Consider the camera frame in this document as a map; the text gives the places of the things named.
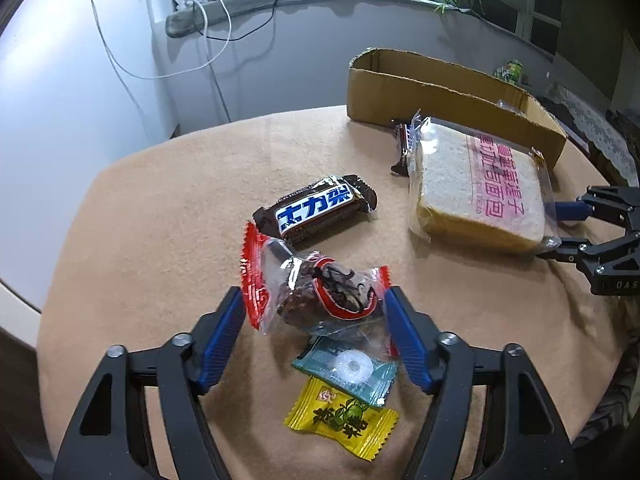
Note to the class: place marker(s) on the packaged white bread slices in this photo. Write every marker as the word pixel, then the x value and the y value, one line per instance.
pixel 470 185

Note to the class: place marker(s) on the grey cloth on windowsill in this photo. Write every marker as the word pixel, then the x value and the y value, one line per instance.
pixel 250 5

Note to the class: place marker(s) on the brown chocolate bar blue label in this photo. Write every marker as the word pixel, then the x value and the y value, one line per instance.
pixel 315 207

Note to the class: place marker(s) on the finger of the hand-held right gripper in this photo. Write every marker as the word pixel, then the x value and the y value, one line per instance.
pixel 570 210
pixel 565 251

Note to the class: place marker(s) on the yellow candy packet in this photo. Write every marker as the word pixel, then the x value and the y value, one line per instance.
pixel 340 417

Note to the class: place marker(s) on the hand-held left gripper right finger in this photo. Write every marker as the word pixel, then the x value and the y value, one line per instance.
pixel 407 340

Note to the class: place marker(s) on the dark brown snack bar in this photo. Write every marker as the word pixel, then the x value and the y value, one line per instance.
pixel 401 147

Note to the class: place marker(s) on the red-edged clear cake packet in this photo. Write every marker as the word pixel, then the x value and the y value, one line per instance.
pixel 320 290

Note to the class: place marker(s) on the teal mint candy packet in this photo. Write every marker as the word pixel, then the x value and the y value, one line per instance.
pixel 345 367

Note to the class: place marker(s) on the green printed bag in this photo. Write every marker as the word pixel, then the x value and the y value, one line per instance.
pixel 510 71

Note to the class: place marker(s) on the cardboard box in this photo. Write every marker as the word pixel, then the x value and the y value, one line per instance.
pixel 380 95

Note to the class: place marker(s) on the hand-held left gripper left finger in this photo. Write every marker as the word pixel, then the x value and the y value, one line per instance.
pixel 222 340

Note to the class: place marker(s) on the white lace cloth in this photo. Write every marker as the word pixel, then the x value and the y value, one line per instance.
pixel 595 125

